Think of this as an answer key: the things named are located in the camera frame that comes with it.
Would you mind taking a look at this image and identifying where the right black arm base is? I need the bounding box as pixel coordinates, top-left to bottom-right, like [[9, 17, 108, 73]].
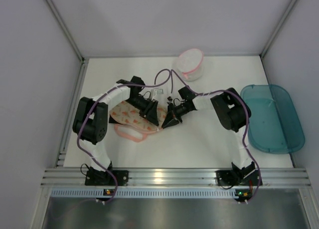
[[216, 170, 261, 187]]

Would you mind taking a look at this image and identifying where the orange patterned bra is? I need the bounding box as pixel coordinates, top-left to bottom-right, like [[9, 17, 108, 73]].
[[110, 101, 167, 143]]

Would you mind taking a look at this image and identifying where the aluminium front rail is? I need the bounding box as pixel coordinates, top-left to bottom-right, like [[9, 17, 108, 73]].
[[40, 168, 311, 189]]

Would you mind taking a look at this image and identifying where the slotted white cable duct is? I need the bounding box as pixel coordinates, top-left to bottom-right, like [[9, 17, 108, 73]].
[[50, 188, 252, 199]]

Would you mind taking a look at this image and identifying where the right aluminium frame post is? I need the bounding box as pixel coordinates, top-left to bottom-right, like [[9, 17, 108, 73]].
[[259, 0, 307, 59]]

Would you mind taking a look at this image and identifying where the aluminium frame post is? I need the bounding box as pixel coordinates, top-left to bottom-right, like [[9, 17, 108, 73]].
[[259, 0, 307, 59], [37, 0, 87, 62]]

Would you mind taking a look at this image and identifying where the teal plastic basin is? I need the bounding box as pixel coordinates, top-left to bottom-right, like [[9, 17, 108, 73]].
[[241, 84, 305, 154]]

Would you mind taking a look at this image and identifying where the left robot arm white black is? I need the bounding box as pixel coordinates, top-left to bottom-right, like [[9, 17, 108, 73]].
[[72, 76, 160, 174]]

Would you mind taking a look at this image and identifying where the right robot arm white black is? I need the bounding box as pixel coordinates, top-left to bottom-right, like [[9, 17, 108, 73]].
[[161, 86, 252, 169]]

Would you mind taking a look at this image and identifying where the white mesh laundry bag pink trim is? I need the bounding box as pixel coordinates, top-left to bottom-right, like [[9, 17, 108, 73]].
[[172, 48, 204, 81]]

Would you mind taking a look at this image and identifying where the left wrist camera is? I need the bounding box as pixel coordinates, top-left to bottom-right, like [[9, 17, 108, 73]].
[[151, 88, 163, 99]]

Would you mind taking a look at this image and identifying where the left aluminium frame post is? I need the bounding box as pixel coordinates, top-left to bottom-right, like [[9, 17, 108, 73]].
[[37, 0, 87, 62]]

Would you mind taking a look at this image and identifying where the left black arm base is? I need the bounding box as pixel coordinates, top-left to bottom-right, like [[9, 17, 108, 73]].
[[85, 167, 129, 186]]

